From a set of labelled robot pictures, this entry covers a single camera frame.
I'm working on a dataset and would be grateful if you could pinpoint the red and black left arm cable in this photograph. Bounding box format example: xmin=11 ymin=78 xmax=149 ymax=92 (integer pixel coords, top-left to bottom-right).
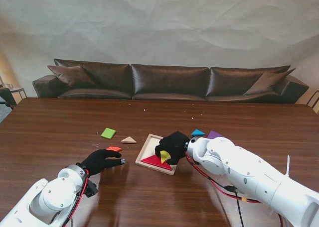
xmin=59 ymin=168 xmax=90 ymax=227

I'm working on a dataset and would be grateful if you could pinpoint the purple triangle piece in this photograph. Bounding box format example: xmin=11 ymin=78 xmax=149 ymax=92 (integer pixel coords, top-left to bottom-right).
xmin=207 ymin=130 xmax=225 ymax=139

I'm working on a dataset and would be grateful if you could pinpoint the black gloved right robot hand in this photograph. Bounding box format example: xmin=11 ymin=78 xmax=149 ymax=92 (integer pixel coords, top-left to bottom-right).
xmin=154 ymin=130 xmax=191 ymax=166

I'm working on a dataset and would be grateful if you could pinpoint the brown sofa cushion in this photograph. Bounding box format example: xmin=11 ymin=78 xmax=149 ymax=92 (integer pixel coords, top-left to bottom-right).
xmin=47 ymin=65 xmax=97 ymax=89
xmin=243 ymin=68 xmax=297 ymax=97

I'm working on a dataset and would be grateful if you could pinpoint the square wooden tangram tray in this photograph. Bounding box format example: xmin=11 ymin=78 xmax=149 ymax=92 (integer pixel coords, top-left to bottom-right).
xmin=135 ymin=133 xmax=177 ymax=176

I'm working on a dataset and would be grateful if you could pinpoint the dark metal chair frame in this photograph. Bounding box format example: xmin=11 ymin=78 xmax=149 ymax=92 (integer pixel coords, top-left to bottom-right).
xmin=306 ymin=90 xmax=319 ymax=114

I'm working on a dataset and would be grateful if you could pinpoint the large red triangle piece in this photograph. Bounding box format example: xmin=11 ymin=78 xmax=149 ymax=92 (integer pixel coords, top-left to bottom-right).
xmin=140 ymin=154 xmax=173 ymax=172

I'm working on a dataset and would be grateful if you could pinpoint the small beige triangle piece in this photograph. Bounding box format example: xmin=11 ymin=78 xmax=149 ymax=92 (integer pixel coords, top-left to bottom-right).
xmin=120 ymin=136 xmax=138 ymax=145

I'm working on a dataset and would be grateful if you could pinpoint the brown leather sofa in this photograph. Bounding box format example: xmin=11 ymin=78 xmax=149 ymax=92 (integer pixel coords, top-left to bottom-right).
xmin=31 ymin=58 xmax=310 ymax=105

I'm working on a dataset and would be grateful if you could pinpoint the red and black arm cable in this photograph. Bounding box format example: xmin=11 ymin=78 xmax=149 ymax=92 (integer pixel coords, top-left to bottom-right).
xmin=59 ymin=168 xmax=90 ymax=227
xmin=185 ymin=153 xmax=286 ymax=227

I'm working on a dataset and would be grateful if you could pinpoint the red and black right arm cable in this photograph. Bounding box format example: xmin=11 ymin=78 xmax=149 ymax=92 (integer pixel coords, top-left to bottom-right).
xmin=185 ymin=153 xmax=286 ymax=227

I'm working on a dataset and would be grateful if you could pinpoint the side table with metal legs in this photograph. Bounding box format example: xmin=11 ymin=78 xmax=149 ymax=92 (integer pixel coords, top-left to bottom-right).
xmin=0 ymin=75 xmax=28 ymax=110

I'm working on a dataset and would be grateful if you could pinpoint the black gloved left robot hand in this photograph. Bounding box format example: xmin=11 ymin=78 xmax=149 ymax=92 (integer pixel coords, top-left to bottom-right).
xmin=81 ymin=148 xmax=126 ymax=176

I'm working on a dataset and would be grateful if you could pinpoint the large yellow triangle piece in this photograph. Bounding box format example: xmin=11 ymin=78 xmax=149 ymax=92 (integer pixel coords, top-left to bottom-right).
xmin=159 ymin=150 xmax=172 ymax=165

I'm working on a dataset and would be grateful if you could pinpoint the green square piece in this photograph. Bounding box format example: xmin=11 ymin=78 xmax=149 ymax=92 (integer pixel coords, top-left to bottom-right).
xmin=100 ymin=127 xmax=117 ymax=140

